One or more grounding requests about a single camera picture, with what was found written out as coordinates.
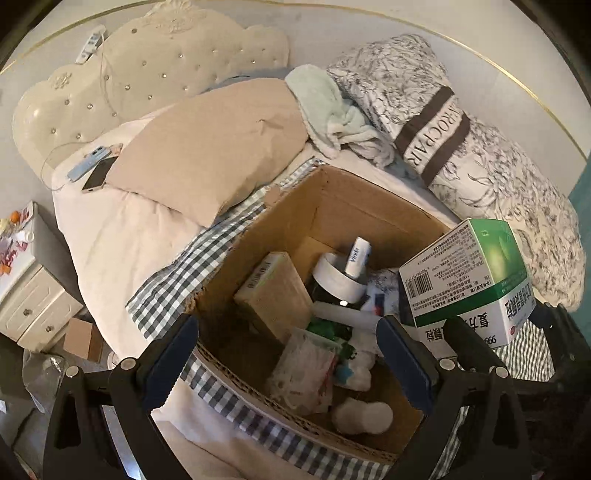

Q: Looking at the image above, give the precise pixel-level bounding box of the white power strip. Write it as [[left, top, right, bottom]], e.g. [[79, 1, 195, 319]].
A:
[[75, 25, 105, 65]]

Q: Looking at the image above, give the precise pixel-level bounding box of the cream tufted headboard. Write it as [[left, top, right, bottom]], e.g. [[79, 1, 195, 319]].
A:
[[11, 2, 290, 168]]

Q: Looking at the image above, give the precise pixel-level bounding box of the teal curtain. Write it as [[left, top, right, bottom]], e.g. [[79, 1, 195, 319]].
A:
[[567, 152, 591, 227]]

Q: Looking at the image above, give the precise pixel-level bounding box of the green and white medicine box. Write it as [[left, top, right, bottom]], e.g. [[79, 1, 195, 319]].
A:
[[398, 218, 536, 349]]

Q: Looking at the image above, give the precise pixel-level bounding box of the beige medicine box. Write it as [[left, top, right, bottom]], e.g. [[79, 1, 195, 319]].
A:
[[233, 251, 317, 347]]

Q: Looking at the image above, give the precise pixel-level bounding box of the white tape roll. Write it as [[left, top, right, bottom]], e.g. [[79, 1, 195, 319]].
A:
[[314, 253, 368, 302]]

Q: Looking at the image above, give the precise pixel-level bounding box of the light green fleece blanket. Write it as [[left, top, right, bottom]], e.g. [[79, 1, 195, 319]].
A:
[[285, 65, 394, 168]]

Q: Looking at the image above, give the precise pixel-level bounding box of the white tube blue print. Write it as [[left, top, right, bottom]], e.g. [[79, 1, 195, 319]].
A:
[[344, 236, 373, 280]]

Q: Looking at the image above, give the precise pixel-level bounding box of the cream nightstand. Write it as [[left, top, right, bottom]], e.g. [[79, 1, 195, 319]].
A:
[[0, 200, 85, 354]]

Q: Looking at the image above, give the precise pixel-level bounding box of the white cylindrical handheld device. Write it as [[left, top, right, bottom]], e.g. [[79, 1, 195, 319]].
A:
[[314, 301, 384, 331]]

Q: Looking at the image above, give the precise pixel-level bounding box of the clear plastic bag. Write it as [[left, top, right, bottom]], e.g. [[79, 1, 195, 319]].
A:
[[21, 350, 70, 414]]

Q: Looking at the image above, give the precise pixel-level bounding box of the beige pillow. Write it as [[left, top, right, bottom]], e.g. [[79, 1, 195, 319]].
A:
[[107, 78, 308, 228]]

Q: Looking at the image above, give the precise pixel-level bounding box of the clear bag of cotton swabs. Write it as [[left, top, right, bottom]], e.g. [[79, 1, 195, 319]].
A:
[[265, 327, 341, 416]]

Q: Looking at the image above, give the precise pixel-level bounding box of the brown cardboard box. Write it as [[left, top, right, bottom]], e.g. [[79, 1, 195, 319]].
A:
[[185, 165, 456, 463]]

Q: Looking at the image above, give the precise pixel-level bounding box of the green foil packet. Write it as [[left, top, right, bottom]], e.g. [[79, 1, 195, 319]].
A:
[[307, 319, 354, 345]]

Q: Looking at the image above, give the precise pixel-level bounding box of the blue smartphone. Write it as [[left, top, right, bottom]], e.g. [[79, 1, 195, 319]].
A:
[[68, 145, 112, 181]]

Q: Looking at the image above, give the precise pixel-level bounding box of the small cardboard box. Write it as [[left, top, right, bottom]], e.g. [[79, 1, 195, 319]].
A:
[[62, 318, 104, 363]]

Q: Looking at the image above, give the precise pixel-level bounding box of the floral printed pillow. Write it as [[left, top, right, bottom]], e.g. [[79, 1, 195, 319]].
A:
[[325, 34, 585, 311]]

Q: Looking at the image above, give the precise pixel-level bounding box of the checkered cloth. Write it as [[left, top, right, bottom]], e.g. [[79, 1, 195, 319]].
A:
[[126, 159, 555, 480]]

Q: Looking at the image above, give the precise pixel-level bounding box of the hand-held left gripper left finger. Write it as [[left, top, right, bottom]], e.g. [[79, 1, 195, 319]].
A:
[[44, 314, 200, 480]]

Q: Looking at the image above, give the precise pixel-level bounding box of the dark screen smartphone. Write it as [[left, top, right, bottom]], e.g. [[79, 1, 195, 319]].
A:
[[82, 156, 120, 194]]

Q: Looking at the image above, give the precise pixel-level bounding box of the pile of small colourful trinkets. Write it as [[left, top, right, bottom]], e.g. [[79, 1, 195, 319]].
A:
[[0, 209, 36, 276]]

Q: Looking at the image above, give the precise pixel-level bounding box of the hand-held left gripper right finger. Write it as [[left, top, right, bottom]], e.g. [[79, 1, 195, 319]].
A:
[[375, 315, 532, 480]]

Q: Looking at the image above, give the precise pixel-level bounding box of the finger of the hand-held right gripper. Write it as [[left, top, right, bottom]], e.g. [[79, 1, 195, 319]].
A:
[[531, 302, 591, 370], [443, 318, 493, 371]]

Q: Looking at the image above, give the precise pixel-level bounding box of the blue cloud-print tissue pack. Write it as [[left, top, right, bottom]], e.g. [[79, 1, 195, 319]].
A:
[[367, 270, 400, 315]]

